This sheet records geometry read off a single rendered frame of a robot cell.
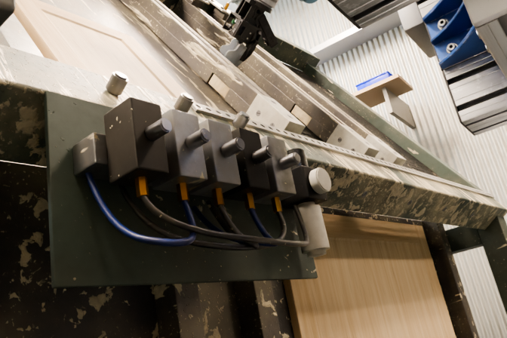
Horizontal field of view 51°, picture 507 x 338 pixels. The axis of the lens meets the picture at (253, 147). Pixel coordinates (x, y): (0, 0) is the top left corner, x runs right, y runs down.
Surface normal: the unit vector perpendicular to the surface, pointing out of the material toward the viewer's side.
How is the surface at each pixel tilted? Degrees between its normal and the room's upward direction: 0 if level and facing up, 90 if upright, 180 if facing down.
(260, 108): 90
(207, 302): 90
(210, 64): 90
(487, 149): 90
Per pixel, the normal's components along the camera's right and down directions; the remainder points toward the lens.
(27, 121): 0.56, 0.56
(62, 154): 0.74, -0.37
